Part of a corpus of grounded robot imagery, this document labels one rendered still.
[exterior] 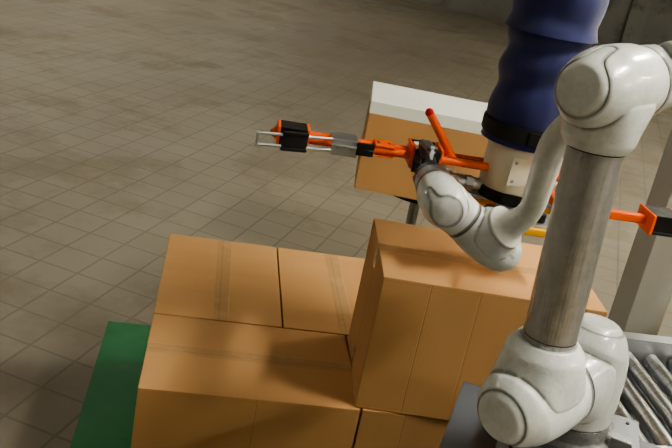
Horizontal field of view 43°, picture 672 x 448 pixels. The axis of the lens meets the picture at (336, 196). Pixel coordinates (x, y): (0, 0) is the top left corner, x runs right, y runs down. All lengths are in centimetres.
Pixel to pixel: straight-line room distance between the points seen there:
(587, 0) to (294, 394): 126
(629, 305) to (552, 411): 227
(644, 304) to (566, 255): 234
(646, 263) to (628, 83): 239
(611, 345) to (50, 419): 198
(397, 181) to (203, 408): 171
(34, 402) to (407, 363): 143
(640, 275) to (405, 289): 178
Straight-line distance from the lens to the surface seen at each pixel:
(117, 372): 336
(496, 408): 162
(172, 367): 242
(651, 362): 313
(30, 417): 313
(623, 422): 207
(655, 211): 220
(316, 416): 237
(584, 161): 150
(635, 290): 384
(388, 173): 372
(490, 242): 194
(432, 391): 237
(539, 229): 225
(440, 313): 225
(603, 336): 179
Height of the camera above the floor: 185
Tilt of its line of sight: 20 degrees down
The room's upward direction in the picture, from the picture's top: 11 degrees clockwise
